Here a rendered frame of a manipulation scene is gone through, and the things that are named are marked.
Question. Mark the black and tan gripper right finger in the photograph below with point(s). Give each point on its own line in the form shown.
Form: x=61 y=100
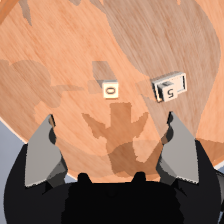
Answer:
x=184 y=164

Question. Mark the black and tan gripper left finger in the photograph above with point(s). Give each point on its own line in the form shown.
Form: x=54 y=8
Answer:
x=38 y=168

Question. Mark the beige cube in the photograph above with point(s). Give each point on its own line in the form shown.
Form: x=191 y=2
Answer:
x=110 y=89
x=167 y=91

